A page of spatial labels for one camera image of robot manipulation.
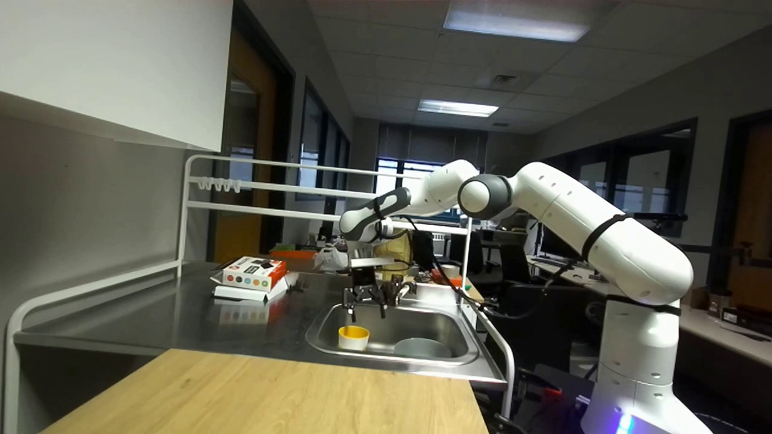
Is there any brown paper bag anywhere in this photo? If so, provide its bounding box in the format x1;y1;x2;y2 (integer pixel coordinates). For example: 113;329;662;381
375;234;412;279

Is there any colourful box on counter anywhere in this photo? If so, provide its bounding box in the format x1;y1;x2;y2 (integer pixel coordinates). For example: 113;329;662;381
221;257;288;290

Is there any chrome faucet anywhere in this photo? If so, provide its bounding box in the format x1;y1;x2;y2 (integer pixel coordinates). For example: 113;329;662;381
395;279;417;306

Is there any laptop on side desk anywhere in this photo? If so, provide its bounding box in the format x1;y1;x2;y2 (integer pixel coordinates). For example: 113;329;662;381
529;225;581;266

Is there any white metal rack frame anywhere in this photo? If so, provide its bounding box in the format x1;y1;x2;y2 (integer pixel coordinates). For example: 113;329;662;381
3;152;519;434

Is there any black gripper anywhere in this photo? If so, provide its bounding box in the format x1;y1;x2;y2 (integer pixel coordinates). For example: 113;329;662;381
343;258;395;325

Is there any stainless steel sink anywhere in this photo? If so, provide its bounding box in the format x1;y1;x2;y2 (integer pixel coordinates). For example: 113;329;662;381
307;304;480;366

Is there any pale blue bowl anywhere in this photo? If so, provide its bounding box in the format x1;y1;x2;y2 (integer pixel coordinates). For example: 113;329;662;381
393;339;452;359

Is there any ceiling light panel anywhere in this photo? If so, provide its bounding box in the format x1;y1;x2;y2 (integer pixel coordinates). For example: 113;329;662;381
445;0;606;43

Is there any white and yellow mug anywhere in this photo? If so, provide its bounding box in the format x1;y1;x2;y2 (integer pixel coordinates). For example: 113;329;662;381
337;325;372;349

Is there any white flat box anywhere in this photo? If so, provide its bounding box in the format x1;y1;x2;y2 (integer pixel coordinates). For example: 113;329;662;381
211;272;299;304

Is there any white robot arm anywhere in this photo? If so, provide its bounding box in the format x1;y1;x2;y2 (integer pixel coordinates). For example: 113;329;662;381
340;160;711;434

